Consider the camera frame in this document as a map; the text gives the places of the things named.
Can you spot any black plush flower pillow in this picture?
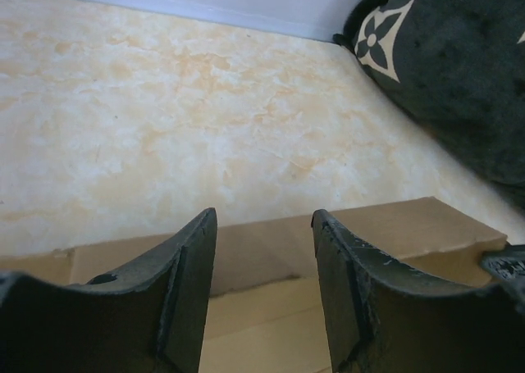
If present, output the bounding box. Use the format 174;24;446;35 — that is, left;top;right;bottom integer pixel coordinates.
333;0;524;207

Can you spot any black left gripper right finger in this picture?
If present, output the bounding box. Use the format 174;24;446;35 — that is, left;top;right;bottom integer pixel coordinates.
311;210;524;372

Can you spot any brown cardboard box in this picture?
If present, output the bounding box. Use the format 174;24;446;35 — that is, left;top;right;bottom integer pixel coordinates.
0;195;509;373

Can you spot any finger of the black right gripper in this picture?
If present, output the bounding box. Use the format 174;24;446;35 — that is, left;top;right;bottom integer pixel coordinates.
479;244;524;291

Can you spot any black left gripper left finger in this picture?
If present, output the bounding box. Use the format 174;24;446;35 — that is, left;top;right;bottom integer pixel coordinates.
1;208;217;372

